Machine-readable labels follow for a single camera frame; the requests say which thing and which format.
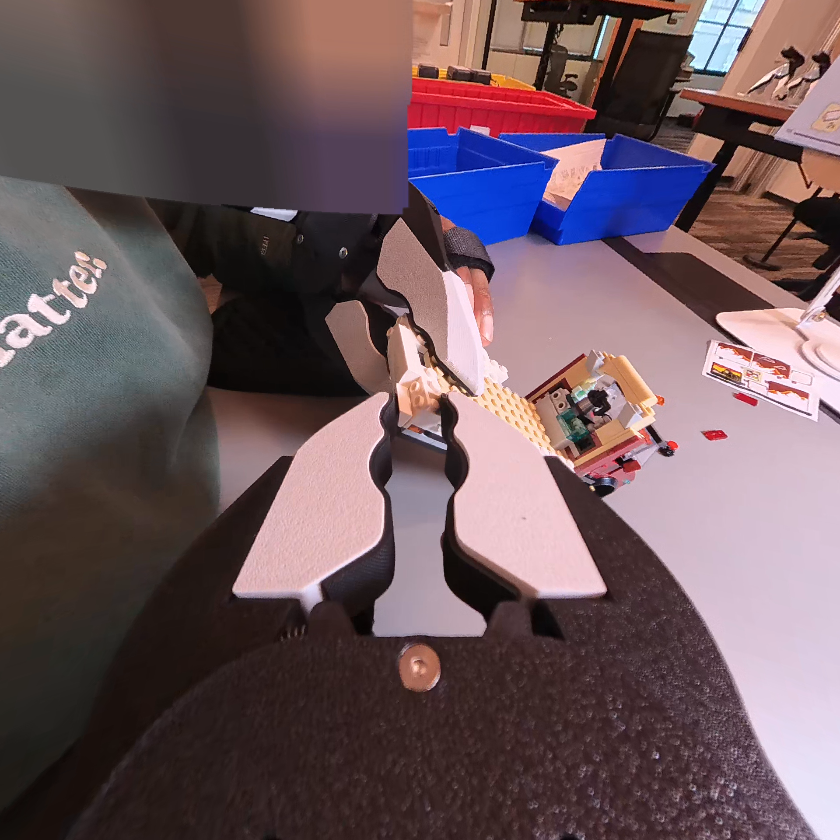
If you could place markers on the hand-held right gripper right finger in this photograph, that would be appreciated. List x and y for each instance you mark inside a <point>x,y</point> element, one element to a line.
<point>518,518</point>

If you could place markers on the window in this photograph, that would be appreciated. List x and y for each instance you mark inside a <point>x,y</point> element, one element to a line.
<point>725,33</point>

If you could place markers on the person's left hand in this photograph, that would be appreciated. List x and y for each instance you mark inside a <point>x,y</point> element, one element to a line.
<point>484,308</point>

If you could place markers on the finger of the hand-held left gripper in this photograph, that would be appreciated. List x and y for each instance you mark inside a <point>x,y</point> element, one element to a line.
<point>351,334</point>
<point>439,308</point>

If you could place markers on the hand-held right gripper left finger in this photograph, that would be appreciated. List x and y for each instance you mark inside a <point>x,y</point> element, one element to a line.
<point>321,518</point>

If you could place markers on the red tan brick toy truck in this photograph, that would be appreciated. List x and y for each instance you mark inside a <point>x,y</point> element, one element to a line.
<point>512,407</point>

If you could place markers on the building instruction booklet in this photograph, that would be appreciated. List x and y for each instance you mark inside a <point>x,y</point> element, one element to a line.
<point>817,118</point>

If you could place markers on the blue plastic bin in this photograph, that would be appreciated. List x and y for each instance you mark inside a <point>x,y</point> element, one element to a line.
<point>630,197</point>
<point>485,197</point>

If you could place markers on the dark red tile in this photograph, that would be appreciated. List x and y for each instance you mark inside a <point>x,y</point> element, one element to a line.
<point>746,398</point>

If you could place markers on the white plastic board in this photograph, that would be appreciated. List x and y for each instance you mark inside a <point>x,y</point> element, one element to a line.
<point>761,325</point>

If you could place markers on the black office chair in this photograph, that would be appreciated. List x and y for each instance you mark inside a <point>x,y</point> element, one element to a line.
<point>643,85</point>

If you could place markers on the sticker sheet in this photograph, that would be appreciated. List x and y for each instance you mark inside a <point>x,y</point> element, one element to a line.
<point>761,380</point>

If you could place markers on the red plastic bin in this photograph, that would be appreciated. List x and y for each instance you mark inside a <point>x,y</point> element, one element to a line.
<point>492,108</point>

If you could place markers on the white paper scrap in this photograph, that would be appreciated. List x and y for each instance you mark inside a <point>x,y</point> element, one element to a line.
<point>577,170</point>

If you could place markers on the black white gadget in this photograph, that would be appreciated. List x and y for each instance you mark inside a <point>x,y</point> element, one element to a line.
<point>817,69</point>
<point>778,75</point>

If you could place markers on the grey desk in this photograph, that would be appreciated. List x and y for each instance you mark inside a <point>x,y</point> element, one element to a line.
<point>722,525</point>

